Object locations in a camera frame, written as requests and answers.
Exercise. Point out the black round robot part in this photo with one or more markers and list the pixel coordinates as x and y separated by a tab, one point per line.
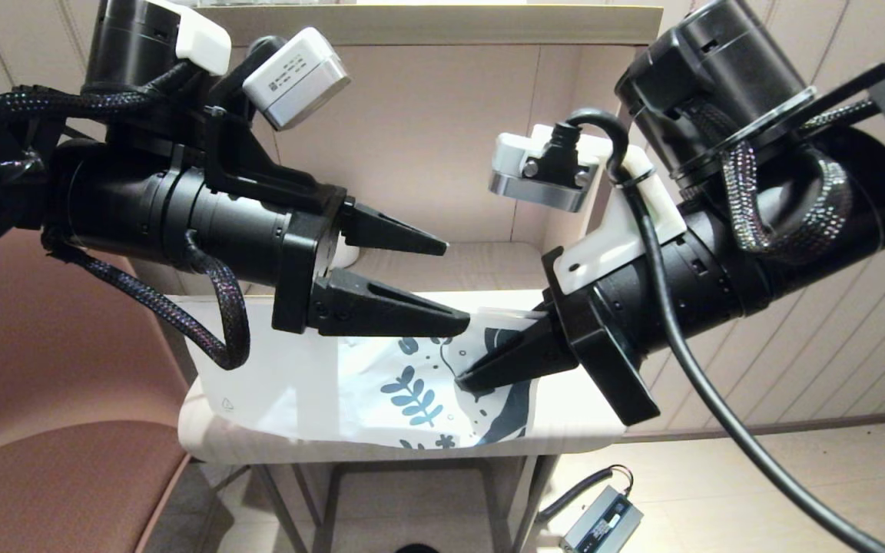
416	549

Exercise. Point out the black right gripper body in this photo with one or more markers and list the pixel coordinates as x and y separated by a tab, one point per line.
642	307

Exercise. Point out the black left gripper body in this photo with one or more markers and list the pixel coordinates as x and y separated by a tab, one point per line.
258	238

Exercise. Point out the brown upholstered chair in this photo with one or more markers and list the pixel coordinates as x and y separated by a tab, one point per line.
43	476

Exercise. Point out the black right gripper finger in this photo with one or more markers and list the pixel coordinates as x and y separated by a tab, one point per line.
519	357

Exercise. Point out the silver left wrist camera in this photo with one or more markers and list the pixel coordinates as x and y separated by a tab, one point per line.
296	77

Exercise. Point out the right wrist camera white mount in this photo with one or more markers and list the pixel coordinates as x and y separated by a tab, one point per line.
611	246

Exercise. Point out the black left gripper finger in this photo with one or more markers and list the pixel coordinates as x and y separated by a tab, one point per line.
389	234
381	315

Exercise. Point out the light wooden shelf desk unit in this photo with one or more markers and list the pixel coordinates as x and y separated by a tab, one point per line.
427	115

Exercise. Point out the white pouch with blue plants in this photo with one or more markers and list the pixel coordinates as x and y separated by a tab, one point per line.
319	384

